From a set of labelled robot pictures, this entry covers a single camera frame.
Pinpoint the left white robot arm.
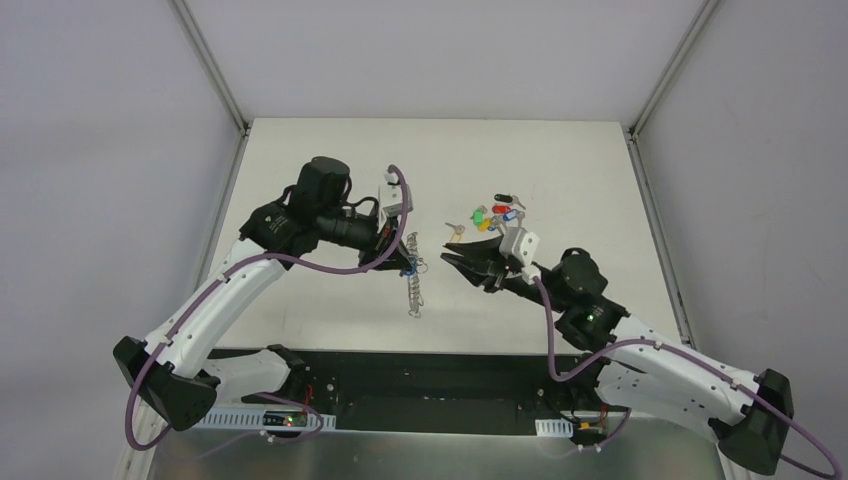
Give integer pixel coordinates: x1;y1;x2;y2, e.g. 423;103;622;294
113;156;413;438

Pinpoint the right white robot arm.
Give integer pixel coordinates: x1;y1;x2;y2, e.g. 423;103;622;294
441;229;794;476

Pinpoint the yellow capped key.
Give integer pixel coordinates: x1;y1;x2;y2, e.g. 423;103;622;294
476;214;507;234

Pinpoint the green tagged key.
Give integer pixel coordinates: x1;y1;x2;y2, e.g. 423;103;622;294
470;205;488;227

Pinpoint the yellow tagged key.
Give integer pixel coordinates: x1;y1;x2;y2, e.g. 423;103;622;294
445;222;465;243

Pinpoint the blue tagged key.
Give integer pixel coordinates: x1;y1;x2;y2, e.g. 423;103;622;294
502;209;526;228

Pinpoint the black tagged key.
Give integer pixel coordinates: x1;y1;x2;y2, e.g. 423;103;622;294
493;193;526;210

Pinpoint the left green circuit board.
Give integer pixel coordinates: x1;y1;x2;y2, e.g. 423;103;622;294
263;411;309;428

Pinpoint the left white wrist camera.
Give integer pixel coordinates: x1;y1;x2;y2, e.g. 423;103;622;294
377;171;404;219

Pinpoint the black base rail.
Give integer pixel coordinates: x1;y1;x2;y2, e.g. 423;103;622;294
275;350;602;436

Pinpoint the right white slotted bracket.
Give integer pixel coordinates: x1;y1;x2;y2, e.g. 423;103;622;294
534;418;574;439

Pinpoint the white slotted bracket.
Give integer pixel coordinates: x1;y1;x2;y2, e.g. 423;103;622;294
194;406;336;432
534;418;574;439

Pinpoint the left white slotted bracket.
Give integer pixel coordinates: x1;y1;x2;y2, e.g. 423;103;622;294
194;406;336;432

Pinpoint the right aluminium frame post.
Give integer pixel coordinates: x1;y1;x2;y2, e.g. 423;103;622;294
627;0;723;142

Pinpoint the aluminium frame post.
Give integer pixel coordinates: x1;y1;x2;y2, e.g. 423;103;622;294
627;0;723;142
168;0;250;137

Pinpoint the left aluminium frame post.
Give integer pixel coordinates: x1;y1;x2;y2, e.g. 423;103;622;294
168;0;250;137

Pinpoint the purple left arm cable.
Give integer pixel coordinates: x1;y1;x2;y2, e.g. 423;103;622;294
124;164;413;453

